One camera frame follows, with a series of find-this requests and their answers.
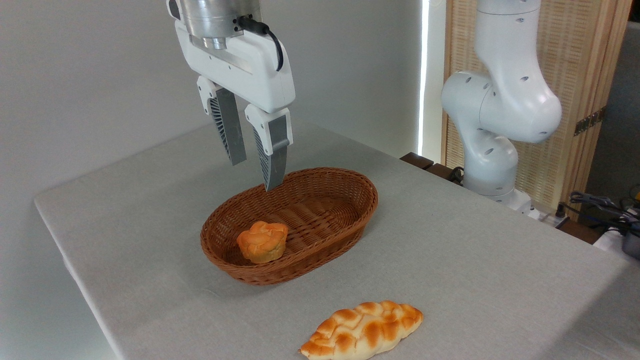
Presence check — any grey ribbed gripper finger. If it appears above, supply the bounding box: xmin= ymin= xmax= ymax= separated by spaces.
xmin=196 ymin=75 xmax=248 ymax=167
xmin=244 ymin=103 xmax=294 ymax=193

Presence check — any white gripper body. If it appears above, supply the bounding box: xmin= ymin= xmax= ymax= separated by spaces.
xmin=173 ymin=19 xmax=296 ymax=115

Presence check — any braided golden bread loaf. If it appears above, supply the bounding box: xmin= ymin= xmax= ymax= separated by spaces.
xmin=298 ymin=300 xmax=425 ymax=360

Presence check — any brown wicker oval basket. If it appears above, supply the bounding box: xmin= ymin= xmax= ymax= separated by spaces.
xmin=200 ymin=166 xmax=379 ymax=287

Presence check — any round orange bread bun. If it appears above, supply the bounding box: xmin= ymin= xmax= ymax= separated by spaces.
xmin=236 ymin=220 xmax=290 ymax=265

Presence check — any dark brown wooden furniture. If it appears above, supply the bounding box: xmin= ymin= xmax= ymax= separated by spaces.
xmin=399 ymin=152 xmax=465 ymax=187

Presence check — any white power strip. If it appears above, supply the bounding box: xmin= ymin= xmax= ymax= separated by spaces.
xmin=529 ymin=209 xmax=571 ymax=229

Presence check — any dark metal screen hinge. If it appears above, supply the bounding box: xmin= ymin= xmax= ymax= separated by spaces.
xmin=573 ymin=105 xmax=608 ymax=137

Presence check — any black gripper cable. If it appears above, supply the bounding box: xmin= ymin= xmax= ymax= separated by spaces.
xmin=237 ymin=15 xmax=285 ymax=72

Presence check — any black cable bundle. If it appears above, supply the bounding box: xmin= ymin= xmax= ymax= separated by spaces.
xmin=556 ymin=190 xmax=640 ymax=237

